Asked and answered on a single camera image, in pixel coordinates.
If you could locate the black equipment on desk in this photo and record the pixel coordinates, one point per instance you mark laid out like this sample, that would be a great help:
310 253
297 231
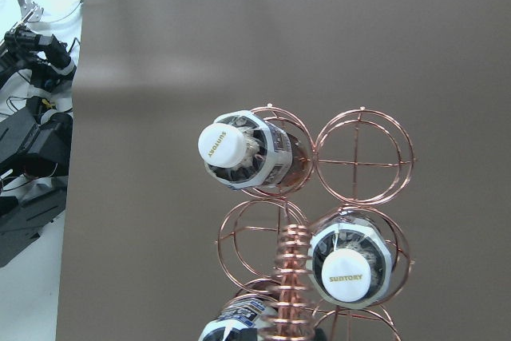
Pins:
35 140

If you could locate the tea bottle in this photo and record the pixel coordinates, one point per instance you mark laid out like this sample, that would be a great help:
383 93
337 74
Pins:
243 150
349 260
240 319

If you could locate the copper wire bottle basket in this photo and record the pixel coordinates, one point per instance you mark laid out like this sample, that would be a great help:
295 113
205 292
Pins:
362 158

